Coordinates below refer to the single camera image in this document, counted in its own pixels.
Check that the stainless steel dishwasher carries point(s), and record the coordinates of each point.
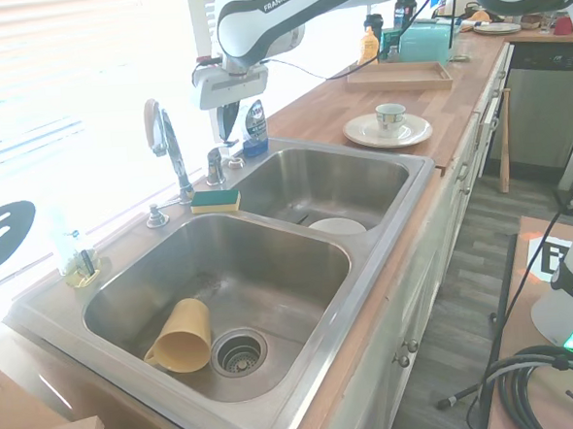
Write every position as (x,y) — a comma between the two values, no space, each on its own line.
(538,111)

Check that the red cup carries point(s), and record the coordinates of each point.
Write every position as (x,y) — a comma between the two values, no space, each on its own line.
(564,25)

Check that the pale green brush holder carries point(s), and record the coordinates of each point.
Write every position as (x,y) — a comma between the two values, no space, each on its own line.
(81,278)

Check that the yellow green sponge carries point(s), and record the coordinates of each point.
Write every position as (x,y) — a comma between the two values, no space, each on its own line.
(215,200)

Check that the metal cabinet knob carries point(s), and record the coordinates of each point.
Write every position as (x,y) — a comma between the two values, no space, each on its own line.
(402,360)
(412,346)

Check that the white patterned teacup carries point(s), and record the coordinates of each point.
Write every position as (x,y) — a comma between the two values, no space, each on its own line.
(390,118)

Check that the wide white window blinds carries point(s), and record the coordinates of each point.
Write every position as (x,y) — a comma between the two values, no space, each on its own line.
(63,67)

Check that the blue Dawn dish soap bottle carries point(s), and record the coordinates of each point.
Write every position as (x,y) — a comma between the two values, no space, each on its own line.
(254,129)

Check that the wooden robot platform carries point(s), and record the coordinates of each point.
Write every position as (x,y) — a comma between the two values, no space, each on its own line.
(516,307)

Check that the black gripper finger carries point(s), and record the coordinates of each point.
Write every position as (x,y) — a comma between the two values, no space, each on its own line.
(225,123)
(236,114)

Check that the white bottle blue label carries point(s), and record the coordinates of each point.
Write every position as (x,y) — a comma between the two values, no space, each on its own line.
(440,2)

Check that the black slotted spatula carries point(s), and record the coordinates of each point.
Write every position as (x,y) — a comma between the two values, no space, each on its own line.
(5,236)

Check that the chrome gooseneck faucet spout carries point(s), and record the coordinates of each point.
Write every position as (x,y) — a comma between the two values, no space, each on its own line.
(176,155)

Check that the black shaker bottle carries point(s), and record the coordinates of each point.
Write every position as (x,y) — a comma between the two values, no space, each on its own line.
(376,22)

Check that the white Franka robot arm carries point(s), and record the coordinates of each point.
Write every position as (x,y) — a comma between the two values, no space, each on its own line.
(274,11)

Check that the stainless steel double sink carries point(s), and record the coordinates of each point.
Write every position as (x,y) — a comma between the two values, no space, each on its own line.
(281,292)

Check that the white kitchen cabinets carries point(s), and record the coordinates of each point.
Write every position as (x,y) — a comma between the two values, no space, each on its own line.
(417,289)

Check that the wooden serving tray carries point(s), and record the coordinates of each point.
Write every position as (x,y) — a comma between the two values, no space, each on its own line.
(395,82)

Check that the yellow plastic mug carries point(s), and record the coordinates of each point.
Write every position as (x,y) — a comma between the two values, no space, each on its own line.
(179,337)

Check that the dark blue canister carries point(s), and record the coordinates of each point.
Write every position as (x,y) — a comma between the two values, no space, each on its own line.
(404,10)

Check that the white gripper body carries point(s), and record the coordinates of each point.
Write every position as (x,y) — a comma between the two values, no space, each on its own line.
(232,86)

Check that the white dinner plate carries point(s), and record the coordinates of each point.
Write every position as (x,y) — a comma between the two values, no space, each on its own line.
(408,134)

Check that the large sink drain strainer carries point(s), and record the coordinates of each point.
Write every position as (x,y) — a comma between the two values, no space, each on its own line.
(239,351)

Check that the chrome sink sprayer cap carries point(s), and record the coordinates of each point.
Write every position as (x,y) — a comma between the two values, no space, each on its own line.
(236,163)

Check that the black white fiducial marker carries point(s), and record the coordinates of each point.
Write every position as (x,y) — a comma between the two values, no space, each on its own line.
(544,257)

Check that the orange squeeze bottle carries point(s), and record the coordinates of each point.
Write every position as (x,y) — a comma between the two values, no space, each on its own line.
(367,46)

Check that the stack of white plates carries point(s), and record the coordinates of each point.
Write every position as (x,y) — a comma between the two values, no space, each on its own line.
(496,28)

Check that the white bowl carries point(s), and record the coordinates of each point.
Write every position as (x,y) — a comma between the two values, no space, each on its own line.
(338,227)

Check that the teal toaster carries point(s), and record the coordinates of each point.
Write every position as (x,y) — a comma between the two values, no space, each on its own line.
(424,41)

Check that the green box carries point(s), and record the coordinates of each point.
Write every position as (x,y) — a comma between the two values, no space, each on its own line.
(391,40)

